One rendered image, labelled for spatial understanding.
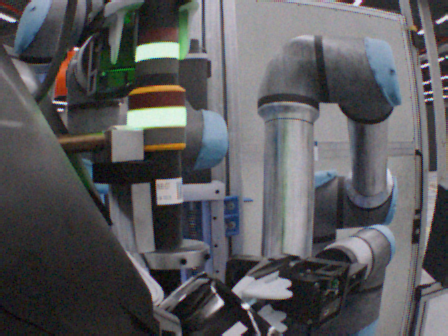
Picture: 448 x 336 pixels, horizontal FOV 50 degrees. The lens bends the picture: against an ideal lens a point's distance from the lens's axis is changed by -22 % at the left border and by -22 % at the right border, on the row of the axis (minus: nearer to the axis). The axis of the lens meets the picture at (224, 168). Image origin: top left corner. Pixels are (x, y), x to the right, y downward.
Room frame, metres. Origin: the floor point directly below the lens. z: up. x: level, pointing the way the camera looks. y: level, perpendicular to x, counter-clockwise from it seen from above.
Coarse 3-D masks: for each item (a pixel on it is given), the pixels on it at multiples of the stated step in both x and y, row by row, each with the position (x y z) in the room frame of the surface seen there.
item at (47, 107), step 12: (12, 60) 0.47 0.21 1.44; (24, 72) 0.47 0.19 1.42; (36, 84) 0.47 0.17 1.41; (48, 96) 0.47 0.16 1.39; (48, 108) 0.44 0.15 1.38; (48, 120) 0.43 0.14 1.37; (60, 120) 0.45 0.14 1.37; (60, 132) 0.43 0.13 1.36; (72, 156) 0.42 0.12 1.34; (84, 168) 0.42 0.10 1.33; (84, 180) 0.40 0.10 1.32; (96, 192) 0.40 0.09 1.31; (96, 204) 0.39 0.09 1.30; (108, 216) 0.39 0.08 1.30
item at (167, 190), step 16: (160, 160) 0.41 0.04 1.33; (176, 160) 0.42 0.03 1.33; (160, 176) 0.41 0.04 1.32; (176, 176) 0.42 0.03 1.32; (160, 192) 0.41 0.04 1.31; (176, 192) 0.42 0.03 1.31; (160, 208) 0.41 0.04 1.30; (176, 208) 0.42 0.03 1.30; (160, 224) 0.41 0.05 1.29; (176, 224) 0.42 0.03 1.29; (160, 240) 0.41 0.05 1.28; (176, 240) 0.42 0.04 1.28; (160, 272) 0.42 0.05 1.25; (176, 272) 0.42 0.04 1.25; (176, 288) 0.42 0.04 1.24
